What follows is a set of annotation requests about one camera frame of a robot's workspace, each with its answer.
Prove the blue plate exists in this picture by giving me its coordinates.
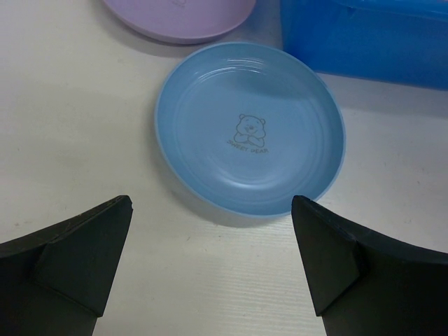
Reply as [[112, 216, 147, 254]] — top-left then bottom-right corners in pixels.
[[154, 42, 346, 218]]

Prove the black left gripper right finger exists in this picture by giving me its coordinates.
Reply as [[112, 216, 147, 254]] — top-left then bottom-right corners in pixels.
[[291, 196, 447, 335]]

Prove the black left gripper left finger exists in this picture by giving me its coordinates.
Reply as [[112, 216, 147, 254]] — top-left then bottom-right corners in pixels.
[[1, 195, 133, 335]]

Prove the blue plastic bin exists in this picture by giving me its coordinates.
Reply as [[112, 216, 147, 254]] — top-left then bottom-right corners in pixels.
[[280, 0, 447, 90]]

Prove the small purple plate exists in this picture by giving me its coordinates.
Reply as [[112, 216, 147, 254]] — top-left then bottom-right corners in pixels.
[[104, 0, 256, 45]]

